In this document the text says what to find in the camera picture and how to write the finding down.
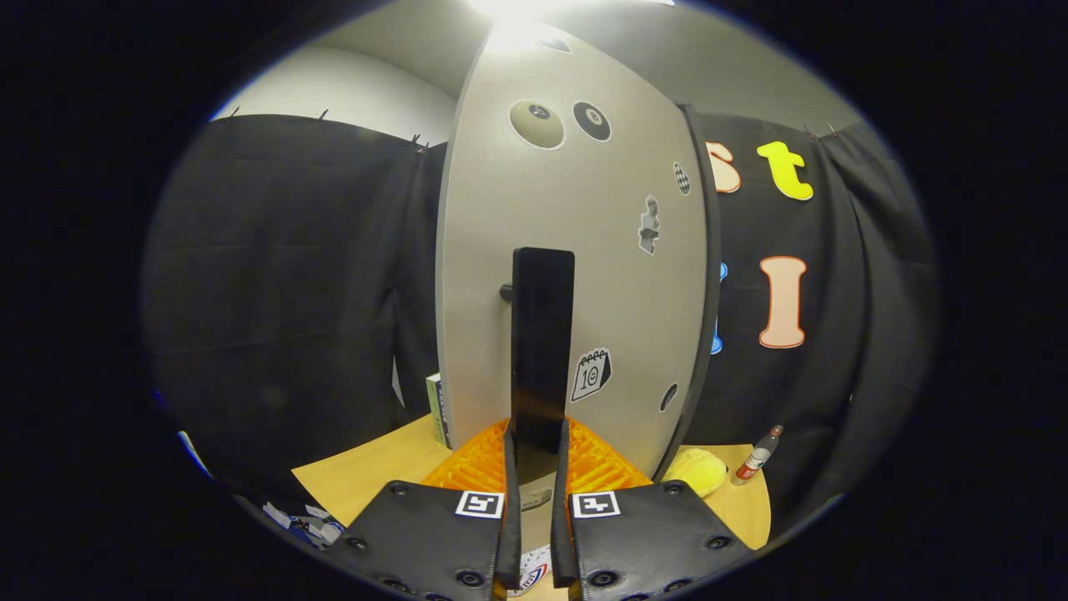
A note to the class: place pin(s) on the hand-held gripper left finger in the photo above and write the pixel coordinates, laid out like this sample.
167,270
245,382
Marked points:
434,534

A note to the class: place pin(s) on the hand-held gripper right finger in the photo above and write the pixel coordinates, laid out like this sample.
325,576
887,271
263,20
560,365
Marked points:
642,534

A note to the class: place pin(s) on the white canvas shoe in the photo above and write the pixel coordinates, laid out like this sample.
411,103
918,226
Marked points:
536,572

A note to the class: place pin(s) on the yellow plush toy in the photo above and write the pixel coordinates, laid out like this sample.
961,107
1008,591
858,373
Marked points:
697,472

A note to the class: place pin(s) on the green spine book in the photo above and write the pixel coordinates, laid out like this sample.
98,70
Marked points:
431,401

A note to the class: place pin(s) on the clear plastic water bottle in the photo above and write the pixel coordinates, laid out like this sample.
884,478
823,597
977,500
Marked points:
758,457

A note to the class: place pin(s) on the large ceiling light panel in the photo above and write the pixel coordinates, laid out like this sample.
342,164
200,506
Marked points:
534,8

